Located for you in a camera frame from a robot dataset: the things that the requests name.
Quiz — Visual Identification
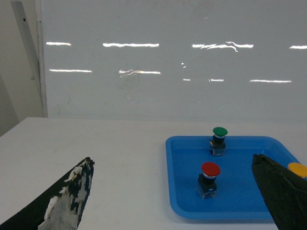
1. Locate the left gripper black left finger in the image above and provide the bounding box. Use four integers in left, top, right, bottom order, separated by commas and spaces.
0, 157, 94, 230

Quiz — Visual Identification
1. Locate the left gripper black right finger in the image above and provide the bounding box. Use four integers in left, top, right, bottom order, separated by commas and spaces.
251, 154, 307, 230

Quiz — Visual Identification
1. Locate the yellow mushroom push button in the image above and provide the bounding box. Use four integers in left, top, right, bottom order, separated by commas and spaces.
287, 162, 307, 179

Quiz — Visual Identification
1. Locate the red mushroom push button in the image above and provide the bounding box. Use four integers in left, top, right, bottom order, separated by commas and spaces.
197, 161, 221, 199

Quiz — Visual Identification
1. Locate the blue plastic tray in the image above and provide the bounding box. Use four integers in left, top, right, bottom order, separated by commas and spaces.
165, 136, 296, 222

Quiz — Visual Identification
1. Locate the green mushroom push button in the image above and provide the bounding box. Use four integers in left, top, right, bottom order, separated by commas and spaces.
210, 126, 228, 156

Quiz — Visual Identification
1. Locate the grey metal frame post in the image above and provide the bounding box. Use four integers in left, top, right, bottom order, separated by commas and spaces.
11, 0, 47, 117

